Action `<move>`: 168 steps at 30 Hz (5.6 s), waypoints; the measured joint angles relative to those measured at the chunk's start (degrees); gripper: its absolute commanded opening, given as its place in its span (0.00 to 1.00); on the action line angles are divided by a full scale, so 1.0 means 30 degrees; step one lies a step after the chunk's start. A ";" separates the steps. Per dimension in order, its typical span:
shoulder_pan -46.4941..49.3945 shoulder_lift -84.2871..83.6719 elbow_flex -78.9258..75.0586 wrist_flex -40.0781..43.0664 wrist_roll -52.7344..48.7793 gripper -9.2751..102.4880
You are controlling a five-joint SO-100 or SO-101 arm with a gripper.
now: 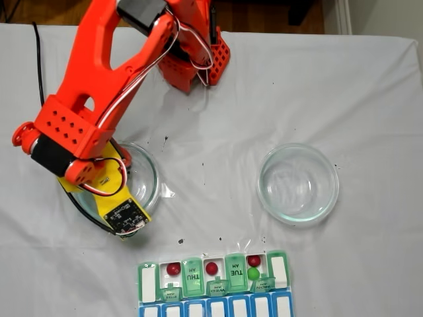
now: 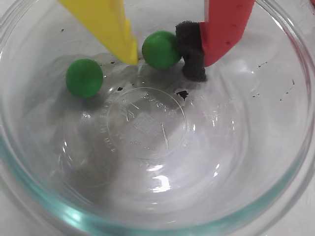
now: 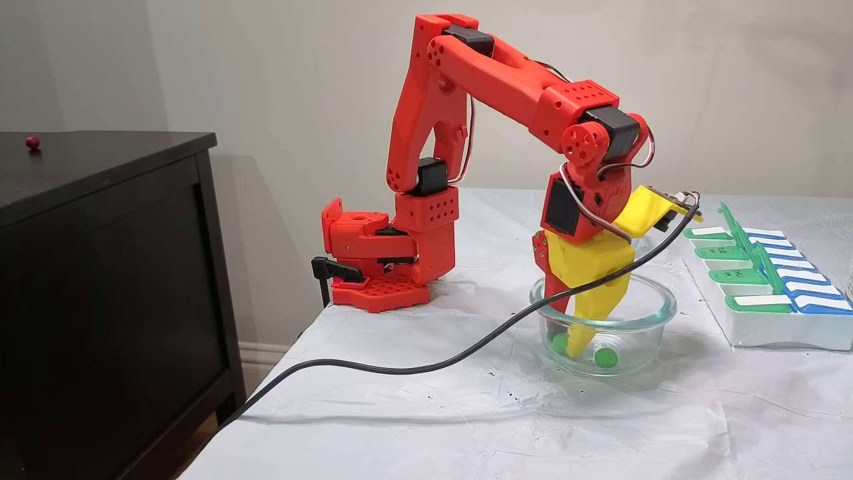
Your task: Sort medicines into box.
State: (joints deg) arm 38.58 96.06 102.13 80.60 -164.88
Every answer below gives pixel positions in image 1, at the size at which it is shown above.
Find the weekly pill organizer box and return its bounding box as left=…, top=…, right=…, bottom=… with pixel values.
left=137, top=250, right=295, bottom=317

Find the large clear glass bowl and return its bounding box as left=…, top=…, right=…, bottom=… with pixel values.
left=69, top=141, right=161, bottom=232

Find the black table clamp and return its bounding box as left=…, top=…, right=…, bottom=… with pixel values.
left=208, top=3, right=222, bottom=46

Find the small clear glass bowl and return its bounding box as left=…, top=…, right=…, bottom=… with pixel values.
left=256, top=142, right=340, bottom=226

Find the white plastic table cover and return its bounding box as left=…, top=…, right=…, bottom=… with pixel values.
left=0, top=21, right=423, bottom=317

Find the white baseboard trim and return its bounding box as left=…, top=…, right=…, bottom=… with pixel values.
left=335, top=0, right=353, bottom=36

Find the red white servo wire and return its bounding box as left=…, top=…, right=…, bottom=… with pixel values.
left=95, top=13, right=216, bottom=130
left=81, top=157, right=129, bottom=196

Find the camera board on yellow mount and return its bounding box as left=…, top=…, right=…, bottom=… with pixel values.
left=94, top=193, right=153, bottom=242

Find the black cable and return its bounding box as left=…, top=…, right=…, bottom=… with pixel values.
left=32, top=21, right=139, bottom=239

